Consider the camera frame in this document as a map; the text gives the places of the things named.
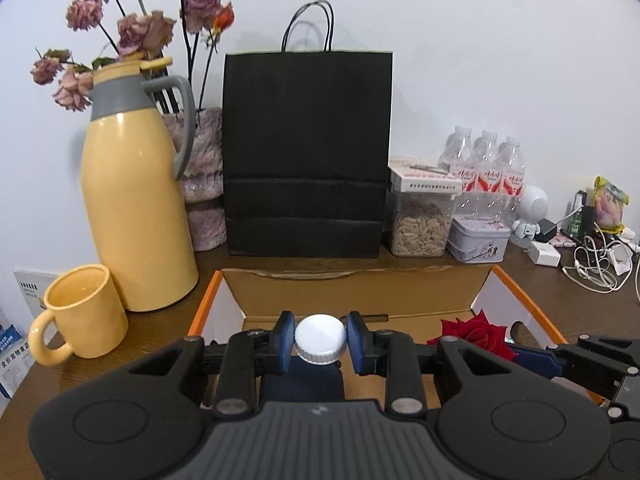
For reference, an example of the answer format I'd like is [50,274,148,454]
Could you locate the dark bottle with white cap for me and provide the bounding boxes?
[260,314,347,403]

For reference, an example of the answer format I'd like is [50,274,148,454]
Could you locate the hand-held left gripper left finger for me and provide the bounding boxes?
[115,310,297,421]

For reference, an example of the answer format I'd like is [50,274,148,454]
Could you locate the red rose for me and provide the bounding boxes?
[426,310,518,361]

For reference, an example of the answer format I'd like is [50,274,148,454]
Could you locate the white plug adapter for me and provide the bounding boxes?
[612,245,640,276]

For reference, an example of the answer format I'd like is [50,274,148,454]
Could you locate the yellow mug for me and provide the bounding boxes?
[27,263,129,367]

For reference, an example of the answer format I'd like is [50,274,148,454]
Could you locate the dried rose bouquet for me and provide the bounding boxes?
[31,0,236,113]

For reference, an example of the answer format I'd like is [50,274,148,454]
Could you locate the white charger block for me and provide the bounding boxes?
[529,240,562,267]

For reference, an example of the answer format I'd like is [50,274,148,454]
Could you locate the white cable tangle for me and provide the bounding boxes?
[560,220,640,293]

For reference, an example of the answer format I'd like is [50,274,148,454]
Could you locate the yellow thermos jug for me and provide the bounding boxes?
[81,56,200,312]

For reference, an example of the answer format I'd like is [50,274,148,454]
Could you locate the pink mottled vase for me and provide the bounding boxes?
[162,106,227,252]

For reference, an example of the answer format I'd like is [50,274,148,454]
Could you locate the white printed tin box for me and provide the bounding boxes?
[446,216,511,265]

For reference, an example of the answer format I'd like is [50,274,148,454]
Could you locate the yellow snack packet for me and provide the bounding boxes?
[592,176,630,233]

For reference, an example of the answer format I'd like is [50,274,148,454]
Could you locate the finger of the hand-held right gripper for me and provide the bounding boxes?
[512,345,631,397]
[575,334,640,361]

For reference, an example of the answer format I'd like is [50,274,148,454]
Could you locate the blue white booklets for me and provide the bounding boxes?
[0,305,32,401]

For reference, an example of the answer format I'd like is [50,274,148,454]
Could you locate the clear seed container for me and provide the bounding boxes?
[390,187,458,257]

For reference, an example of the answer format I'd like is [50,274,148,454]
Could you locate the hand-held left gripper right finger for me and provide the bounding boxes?
[345,310,526,421]

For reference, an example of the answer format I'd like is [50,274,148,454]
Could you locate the black paper bag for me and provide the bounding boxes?
[222,1,393,259]

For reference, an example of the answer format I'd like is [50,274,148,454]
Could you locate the white robot-shaped speaker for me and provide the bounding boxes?
[510,185,551,248]

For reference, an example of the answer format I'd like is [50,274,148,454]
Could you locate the cardboard box with orange edges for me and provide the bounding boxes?
[187,265,608,406]

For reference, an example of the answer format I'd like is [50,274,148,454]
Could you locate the small green bottle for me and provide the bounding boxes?
[570,191,586,238]

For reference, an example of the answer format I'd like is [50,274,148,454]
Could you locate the small white flat box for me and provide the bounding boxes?
[389,156,463,195]

